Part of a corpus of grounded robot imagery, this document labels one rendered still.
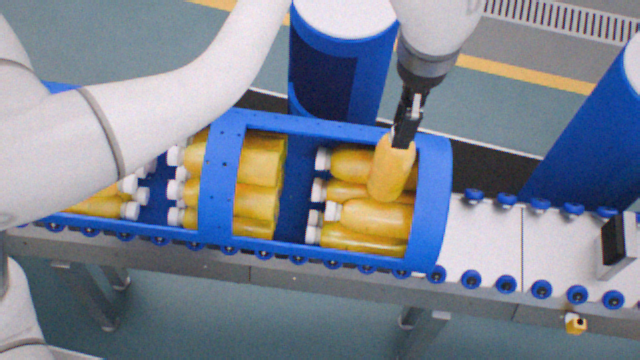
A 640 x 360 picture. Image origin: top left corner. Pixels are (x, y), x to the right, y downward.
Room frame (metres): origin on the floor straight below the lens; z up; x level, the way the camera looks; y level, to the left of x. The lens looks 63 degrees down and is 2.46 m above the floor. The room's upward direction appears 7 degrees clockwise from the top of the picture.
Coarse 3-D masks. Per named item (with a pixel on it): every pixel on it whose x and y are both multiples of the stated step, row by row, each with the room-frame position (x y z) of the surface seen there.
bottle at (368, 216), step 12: (336, 204) 0.61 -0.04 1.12; (348, 204) 0.61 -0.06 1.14; (360, 204) 0.61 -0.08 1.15; (372, 204) 0.61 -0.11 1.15; (384, 204) 0.61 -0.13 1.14; (396, 204) 0.62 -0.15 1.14; (408, 204) 0.62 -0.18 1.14; (336, 216) 0.58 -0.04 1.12; (348, 216) 0.58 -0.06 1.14; (360, 216) 0.58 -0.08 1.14; (372, 216) 0.59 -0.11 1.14; (384, 216) 0.59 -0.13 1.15; (396, 216) 0.59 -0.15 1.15; (408, 216) 0.59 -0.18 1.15; (348, 228) 0.57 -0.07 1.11; (360, 228) 0.57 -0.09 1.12; (372, 228) 0.57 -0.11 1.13; (384, 228) 0.57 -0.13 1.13; (396, 228) 0.57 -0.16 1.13; (408, 228) 0.57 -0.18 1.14
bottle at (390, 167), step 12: (384, 144) 0.64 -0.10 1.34; (384, 156) 0.62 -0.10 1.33; (396, 156) 0.62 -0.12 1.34; (408, 156) 0.62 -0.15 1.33; (372, 168) 0.63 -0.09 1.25; (384, 168) 0.61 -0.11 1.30; (396, 168) 0.61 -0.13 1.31; (408, 168) 0.62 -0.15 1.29; (372, 180) 0.62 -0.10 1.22; (384, 180) 0.61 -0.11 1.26; (396, 180) 0.61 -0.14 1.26; (372, 192) 0.62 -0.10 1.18; (384, 192) 0.61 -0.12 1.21; (396, 192) 0.62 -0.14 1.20
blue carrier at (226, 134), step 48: (240, 144) 0.66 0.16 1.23; (288, 144) 0.78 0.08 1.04; (336, 144) 0.78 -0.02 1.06; (432, 144) 0.72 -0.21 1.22; (288, 192) 0.70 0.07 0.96; (432, 192) 0.61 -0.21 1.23; (192, 240) 0.52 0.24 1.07; (240, 240) 0.51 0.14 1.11; (288, 240) 0.58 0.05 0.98; (432, 240) 0.54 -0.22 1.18
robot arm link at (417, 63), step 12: (396, 48) 0.64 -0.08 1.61; (408, 48) 0.61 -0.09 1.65; (408, 60) 0.61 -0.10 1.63; (420, 60) 0.60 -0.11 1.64; (432, 60) 0.60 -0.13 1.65; (444, 60) 0.60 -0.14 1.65; (456, 60) 0.63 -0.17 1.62; (420, 72) 0.60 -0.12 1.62; (432, 72) 0.60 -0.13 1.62; (444, 72) 0.61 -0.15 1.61
